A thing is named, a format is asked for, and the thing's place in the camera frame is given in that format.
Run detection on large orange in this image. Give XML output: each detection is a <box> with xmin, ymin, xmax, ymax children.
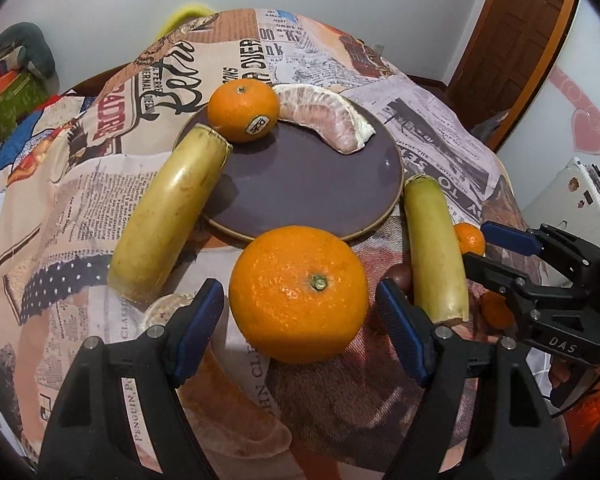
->
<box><xmin>228</xmin><ymin>226</ymin><xmax>370</xmax><ymax>365</ymax></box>

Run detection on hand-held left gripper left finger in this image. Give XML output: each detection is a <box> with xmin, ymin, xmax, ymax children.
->
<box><xmin>39</xmin><ymin>278</ymin><xmax>225</xmax><ymax>480</ymax></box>

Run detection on pale peeled fruit piece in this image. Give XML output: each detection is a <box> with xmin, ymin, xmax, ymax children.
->
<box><xmin>139</xmin><ymin>294</ymin><xmax>196</xmax><ymax>333</ymax></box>

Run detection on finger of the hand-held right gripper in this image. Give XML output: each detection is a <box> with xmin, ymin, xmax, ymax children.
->
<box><xmin>481</xmin><ymin>220</ymin><xmax>600</xmax><ymax>287</ymax></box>
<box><xmin>462</xmin><ymin>252</ymin><xmax>529</xmax><ymax>312</ymax></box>

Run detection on small tangerine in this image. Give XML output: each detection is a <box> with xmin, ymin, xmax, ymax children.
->
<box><xmin>453</xmin><ymin>221</ymin><xmax>487</xmax><ymax>258</ymax></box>
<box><xmin>481</xmin><ymin>290</ymin><xmax>516</xmax><ymax>330</ymax></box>

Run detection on thin sugarcane piece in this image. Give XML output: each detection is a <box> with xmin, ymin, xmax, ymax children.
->
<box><xmin>403</xmin><ymin>174</ymin><xmax>470</xmax><ymax>325</ymax></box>

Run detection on dark red fruit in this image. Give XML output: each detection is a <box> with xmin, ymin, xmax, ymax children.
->
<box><xmin>384</xmin><ymin>264</ymin><xmax>413</xmax><ymax>295</ymax></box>

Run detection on pile of clothes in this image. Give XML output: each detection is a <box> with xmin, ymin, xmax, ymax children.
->
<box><xmin>0</xmin><ymin>22</ymin><xmax>61</xmax><ymax>147</ymax></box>

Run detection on yellow green fluffy object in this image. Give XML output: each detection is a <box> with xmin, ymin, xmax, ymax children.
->
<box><xmin>154</xmin><ymin>2</ymin><xmax>217</xmax><ymax>41</ymax></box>

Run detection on pink heart wall stickers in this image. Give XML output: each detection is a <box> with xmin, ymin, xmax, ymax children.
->
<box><xmin>550</xmin><ymin>62</ymin><xmax>600</xmax><ymax>157</ymax></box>

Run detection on newspaper print tablecloth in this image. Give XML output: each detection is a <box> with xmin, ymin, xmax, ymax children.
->
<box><xmin>0</xmin><ymin>7</ymin><xmax>556</xmax><ymax>480</ymax></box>

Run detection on peeled pomelo segment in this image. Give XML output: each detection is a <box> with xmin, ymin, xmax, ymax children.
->
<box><xmin>271</xmin><ymin>83</ymin><xmax>376</xmax><ymax>155</ymax></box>

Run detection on person's right hand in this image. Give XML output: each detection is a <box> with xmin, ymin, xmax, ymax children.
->
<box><xmin>549</xmin><ymin>357</ymin><xmax>574</xmax><ymax>392</ymax></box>

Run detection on dark round plate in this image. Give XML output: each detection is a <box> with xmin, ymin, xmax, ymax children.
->
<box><xmin>172</xmin><ymin>100</ymin><xmax>406</xmax><ymax>241</ymax></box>

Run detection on thick sugarcane piece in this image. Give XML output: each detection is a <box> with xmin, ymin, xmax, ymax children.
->
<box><xmin>107</xmin><ymin>124</ymin><xmax>234</xmax><ymax>304</ymax></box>

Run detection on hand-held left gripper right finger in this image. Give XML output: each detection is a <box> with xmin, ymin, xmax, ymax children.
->
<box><xmin>376</xmin><ymin>279</ymin><xmax>567</xmax><ymax>480</ymax></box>

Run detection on orange with sticker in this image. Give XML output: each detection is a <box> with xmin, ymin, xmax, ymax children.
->
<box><xmin>207</xmin><ymin>79</ymin><xmax>281</xmax><ymax>143</ymax></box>

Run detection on person's right forearm orange sleeve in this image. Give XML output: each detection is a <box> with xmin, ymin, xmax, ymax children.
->
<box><xmin>560</xmin><ymin>360</ymin><xmax>600</xmax><ymax>463</ymax></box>

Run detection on brown wooden door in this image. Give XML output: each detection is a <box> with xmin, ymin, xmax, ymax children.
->
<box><xmin>447</xmin><ymin>0</ymin><xmax>581</xmax><ymax>152</ymax></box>

